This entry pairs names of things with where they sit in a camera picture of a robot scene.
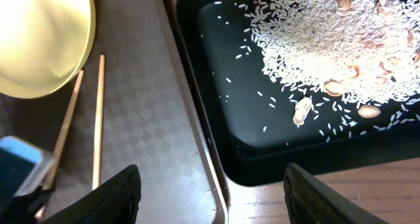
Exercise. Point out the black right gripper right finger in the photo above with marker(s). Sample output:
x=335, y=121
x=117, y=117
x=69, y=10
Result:
x=309, y=200

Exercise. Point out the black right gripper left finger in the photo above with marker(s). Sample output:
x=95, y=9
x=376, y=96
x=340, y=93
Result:
x=114, y=202

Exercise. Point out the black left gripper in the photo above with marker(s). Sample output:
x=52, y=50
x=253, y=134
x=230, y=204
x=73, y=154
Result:
x=23, y=169

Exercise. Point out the wooden chopstick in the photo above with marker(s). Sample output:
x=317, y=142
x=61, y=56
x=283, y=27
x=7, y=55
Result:
x=98, y=126
x=61, y=141

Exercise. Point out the yellow round plate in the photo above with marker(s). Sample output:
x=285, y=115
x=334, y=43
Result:
x=44, y=44

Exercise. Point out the black rectangular waste tray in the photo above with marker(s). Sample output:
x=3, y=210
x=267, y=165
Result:
x=249, y=118

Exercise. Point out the brown plastic serving tray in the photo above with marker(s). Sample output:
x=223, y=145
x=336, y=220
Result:
x=147, y=121

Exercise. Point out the oval peanut shell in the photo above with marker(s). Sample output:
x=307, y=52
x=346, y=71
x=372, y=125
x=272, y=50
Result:
x=369, y=111

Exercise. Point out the half peanut shell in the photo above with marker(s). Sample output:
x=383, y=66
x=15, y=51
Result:
x=335, y=89

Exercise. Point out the pile of white rice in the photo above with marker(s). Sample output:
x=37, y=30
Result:
x=370, y=46

